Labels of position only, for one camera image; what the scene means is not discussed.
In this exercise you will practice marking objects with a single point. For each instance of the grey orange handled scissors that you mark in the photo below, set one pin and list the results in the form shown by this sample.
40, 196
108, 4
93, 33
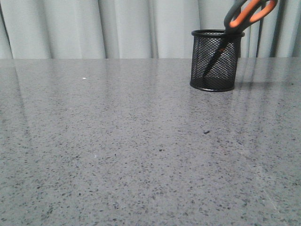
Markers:
246, 18

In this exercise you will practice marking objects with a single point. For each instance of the light grey curtain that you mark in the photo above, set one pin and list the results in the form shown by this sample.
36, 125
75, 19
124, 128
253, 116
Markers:
39, 29

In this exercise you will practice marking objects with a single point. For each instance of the black mesh pen holder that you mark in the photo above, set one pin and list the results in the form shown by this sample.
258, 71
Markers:
222, 75

